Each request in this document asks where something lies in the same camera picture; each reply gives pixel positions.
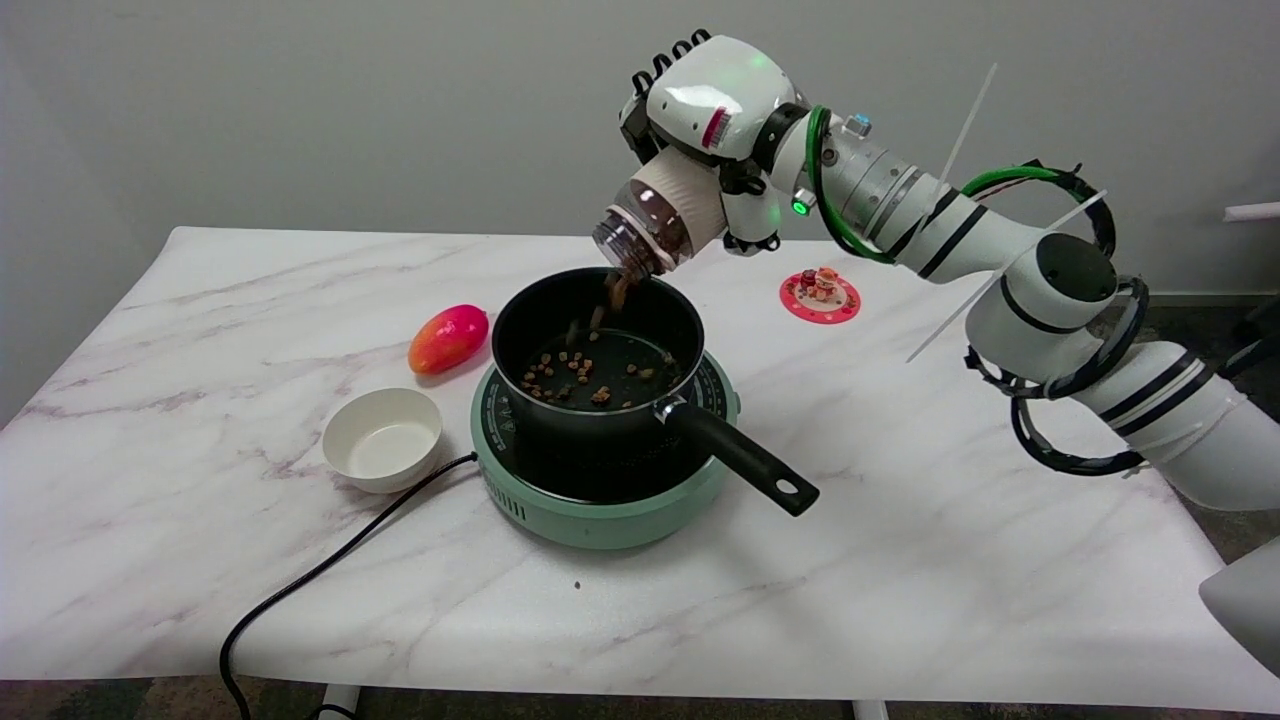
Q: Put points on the green induction cooker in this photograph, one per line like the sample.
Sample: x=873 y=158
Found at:
x=600 y=500

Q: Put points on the red round coaster with figurines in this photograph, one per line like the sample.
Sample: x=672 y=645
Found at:
x=820 y=296

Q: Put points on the clear bottle with beige sleeve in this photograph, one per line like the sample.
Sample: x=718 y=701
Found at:
x=660 y=215

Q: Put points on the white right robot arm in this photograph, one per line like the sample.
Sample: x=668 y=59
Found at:
x=1050 y=290

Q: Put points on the red yellow mango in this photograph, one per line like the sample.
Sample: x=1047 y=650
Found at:
x=447 y=338

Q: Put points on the brown food pieces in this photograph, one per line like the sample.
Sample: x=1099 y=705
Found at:
x=580 y=370

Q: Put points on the black soup pot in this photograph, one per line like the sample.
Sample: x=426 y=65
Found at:
x=600 y=370

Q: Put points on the white table leg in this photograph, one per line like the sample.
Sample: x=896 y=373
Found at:
x=870 y=709
x=338 y=702

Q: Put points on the white ceramic bowl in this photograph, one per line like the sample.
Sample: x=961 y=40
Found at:
x=383 y=438

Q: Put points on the white pipe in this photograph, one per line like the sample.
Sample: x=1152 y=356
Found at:
x=1252 y=211

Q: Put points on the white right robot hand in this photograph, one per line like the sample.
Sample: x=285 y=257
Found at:
x=715 y=110

